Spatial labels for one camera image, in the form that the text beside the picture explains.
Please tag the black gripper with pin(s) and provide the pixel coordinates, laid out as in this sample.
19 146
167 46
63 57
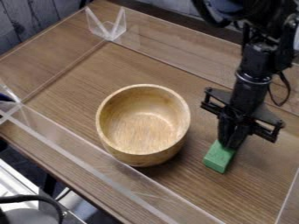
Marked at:
242 111

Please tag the clear acrylic front wall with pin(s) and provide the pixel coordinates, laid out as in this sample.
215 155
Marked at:
143 201

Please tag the grey metal base plate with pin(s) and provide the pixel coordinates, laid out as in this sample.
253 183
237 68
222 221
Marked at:
23 203

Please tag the brown wooden bowl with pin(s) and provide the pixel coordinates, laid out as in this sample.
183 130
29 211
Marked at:
142 122

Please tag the green rectangular block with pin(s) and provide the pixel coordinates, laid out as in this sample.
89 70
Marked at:
218 157

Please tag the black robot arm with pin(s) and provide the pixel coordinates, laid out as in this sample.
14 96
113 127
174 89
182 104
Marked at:
269 51

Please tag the clear acrylic corner bracket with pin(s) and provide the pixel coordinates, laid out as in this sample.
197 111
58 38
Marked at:
107 30

